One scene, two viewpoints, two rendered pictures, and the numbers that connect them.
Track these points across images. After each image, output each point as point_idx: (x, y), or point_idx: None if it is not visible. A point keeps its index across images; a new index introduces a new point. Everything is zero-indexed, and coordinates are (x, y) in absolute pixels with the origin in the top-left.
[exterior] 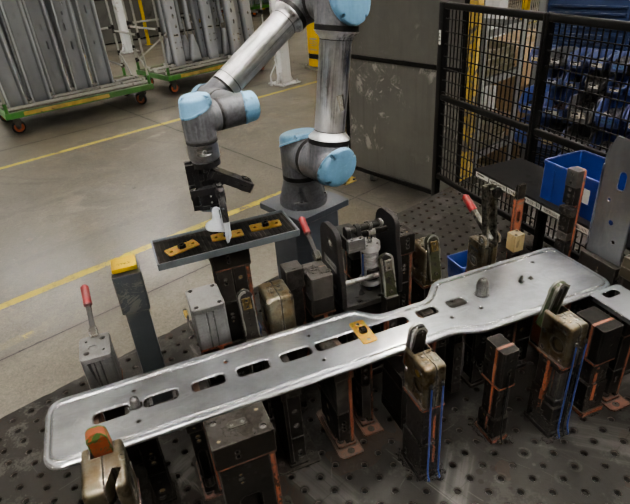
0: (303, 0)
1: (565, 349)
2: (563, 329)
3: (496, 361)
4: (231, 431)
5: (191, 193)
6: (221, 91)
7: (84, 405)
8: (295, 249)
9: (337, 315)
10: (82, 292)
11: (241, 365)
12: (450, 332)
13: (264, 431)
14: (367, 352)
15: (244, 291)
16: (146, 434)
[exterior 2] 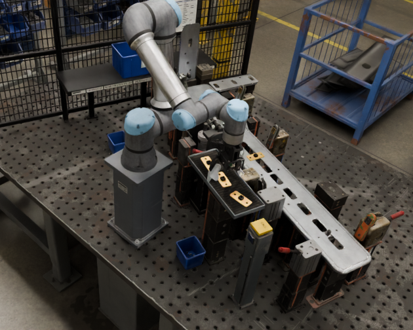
0: (155, 25)
1: (252, 106)
2: (251, 99)
3: (256, 126)
4: (336, 190)
5: (244, 160)
6: (208, 100)
7: (335, 256)
8: (161, 186)
9: (244, 164)
10: (285, 249)
11: (289, 198)
12: (250, 131)
13: (332, 181)
14: (270, 156)
15: (263, 178)
16: (341, 226)
